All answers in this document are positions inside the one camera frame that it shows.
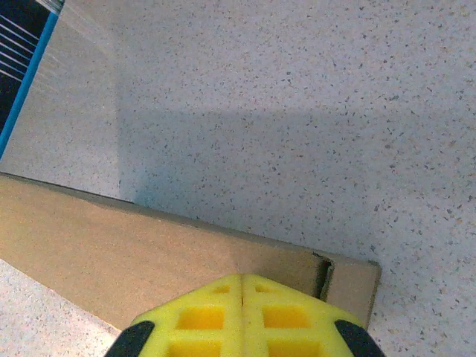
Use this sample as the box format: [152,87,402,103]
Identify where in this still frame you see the aluminium corner post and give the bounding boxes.
[35,0,65,14]

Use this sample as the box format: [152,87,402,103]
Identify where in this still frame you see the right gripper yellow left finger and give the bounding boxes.
[105,274,244,357]

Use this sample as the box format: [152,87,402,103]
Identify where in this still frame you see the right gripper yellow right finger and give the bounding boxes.
[241,274,387,357]

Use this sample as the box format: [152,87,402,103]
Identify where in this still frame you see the brown cardboard paper box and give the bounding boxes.
[0,173,383,332]

